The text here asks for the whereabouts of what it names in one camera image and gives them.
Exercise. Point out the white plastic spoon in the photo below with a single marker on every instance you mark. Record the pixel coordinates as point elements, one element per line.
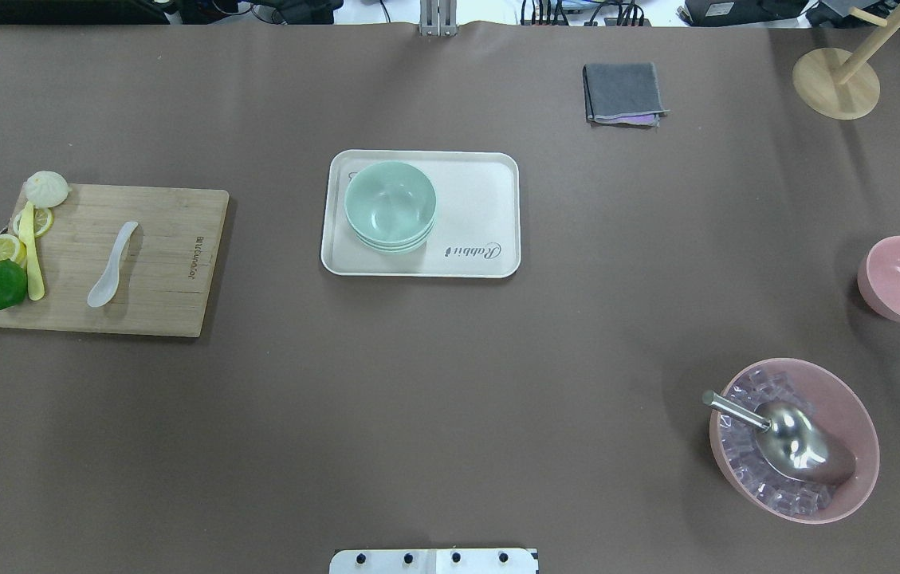
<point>106,287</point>

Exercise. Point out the large pink bowl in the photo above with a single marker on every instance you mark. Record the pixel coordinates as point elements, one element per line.
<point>838,410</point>

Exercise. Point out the green bowl stack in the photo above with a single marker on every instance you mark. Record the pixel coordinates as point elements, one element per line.
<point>391,206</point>

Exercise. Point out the wooden mug tree stand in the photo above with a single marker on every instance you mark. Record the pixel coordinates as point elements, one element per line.
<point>841,84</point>

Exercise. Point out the clear ice cubes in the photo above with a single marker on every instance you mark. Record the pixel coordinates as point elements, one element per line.
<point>750,469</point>

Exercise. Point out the folded grey cloth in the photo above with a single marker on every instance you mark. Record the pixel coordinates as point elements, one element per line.
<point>622,94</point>

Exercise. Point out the metal ice scoop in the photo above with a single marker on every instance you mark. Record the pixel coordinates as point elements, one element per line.
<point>791,442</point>

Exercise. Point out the cream serving tray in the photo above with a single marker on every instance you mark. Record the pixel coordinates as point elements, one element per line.
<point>477,232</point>

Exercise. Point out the wooden cutting board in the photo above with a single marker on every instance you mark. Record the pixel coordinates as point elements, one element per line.
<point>165,273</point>

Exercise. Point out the white steamed bun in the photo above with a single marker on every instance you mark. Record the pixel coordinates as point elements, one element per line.
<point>46,189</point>

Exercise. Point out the lemon slice near bun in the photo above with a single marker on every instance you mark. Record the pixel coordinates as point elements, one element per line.
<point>42,220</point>

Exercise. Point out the yellow plastic knife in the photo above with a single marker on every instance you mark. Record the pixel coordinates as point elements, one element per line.
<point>26,234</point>

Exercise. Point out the green lime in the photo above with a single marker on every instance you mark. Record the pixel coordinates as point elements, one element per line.
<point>13,284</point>

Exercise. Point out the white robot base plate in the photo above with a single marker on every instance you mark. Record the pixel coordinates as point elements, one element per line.
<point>436,560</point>

